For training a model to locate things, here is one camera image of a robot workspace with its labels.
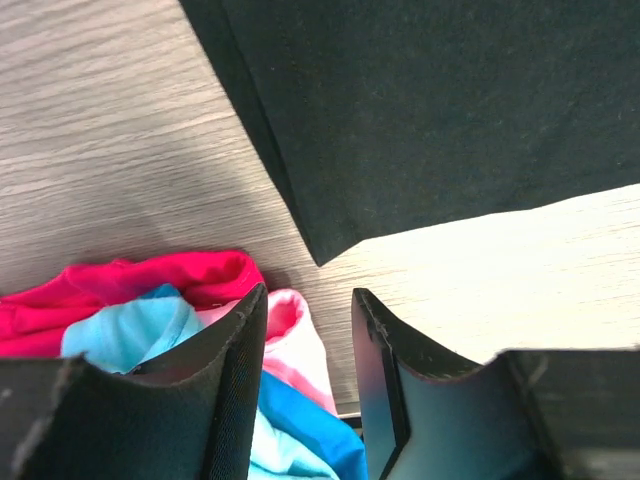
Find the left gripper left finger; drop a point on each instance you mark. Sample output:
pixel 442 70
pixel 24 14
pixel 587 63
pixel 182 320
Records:
pixel 186 414

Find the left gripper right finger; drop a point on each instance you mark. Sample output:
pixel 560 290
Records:
pixel 430 413

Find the black t shirt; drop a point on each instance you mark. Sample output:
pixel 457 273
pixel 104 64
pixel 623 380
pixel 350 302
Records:
pixel 377 117

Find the light blue folded shirt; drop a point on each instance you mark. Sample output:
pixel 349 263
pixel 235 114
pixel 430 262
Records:
pixel 119 338

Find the pink folded shirt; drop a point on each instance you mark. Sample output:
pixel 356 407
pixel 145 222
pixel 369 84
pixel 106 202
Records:
pixel 294 352

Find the dark blue folded shirt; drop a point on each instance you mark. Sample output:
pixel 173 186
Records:
pixel 296 439

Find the red folded shirt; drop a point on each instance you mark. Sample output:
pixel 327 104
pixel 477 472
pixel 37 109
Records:
pixel 33 321

